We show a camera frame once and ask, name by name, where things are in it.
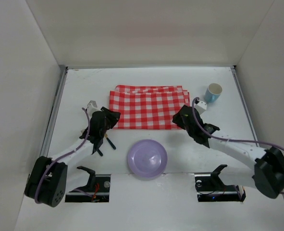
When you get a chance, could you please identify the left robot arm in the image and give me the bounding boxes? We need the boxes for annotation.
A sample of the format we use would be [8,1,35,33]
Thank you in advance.
[24,107,121,207]

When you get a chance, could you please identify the gold knife dark handle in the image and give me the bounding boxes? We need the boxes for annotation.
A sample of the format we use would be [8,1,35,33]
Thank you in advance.
[105,136,116,150]

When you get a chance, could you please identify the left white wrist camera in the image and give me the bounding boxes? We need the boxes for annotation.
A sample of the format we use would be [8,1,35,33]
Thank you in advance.
[86,101,98,116]

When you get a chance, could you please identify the red white checkered cloth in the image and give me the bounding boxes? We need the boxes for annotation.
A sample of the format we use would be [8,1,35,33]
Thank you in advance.
[109,85,190,130]

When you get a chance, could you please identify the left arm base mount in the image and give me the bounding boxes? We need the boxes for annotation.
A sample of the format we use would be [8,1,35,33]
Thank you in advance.
[65,166,111,203]

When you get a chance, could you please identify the purple plastic plate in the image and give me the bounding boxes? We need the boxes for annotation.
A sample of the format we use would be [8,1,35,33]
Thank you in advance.
[127,139,168,179]

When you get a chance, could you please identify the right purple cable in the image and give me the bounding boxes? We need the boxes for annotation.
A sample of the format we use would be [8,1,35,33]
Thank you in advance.
[191,97,284,194]

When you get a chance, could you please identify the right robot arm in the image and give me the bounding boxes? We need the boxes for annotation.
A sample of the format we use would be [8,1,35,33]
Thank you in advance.
[173,105,284,199]

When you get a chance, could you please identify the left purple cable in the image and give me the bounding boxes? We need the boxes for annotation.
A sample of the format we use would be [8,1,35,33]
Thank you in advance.
[34,107,94,205]

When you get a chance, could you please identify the gold fork dark handle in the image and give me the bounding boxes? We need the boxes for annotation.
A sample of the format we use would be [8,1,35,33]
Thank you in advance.
[79,129,103,156]

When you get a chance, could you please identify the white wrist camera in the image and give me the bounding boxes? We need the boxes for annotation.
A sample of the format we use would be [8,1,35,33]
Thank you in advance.
[86,101,98,116]
[194,101,207,115]

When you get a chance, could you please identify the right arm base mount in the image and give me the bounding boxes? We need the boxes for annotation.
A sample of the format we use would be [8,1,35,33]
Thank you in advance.
[194,165,246,203]

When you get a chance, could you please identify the purple cable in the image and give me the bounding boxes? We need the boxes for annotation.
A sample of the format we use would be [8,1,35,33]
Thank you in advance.
[34,107,94,205]
[191,97,284,194]

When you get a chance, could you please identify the light blue mug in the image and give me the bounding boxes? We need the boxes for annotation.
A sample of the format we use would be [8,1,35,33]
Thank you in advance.
[204,83,222,103]

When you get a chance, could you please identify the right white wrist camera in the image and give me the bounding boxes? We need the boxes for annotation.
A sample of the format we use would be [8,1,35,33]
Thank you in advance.
[194,101,207,115]

